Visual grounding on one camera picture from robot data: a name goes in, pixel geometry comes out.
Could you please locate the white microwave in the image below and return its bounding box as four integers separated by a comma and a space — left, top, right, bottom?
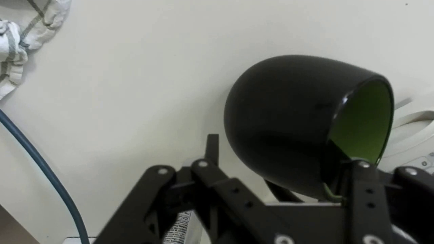
392, 92, 434, 173

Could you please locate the white checkered cloth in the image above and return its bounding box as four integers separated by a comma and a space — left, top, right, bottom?
0, 0, 74, 102

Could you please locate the dark thick cable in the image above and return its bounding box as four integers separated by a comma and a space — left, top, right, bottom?
0, 108, 93, 244

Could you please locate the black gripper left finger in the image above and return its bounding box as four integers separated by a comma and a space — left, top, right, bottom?
93, 132, 283, 244

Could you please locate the black cup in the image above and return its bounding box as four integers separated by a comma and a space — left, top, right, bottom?
223, 54, 397, 201

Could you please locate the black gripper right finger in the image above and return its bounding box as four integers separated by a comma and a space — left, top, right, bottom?
345, 158, 434, 244

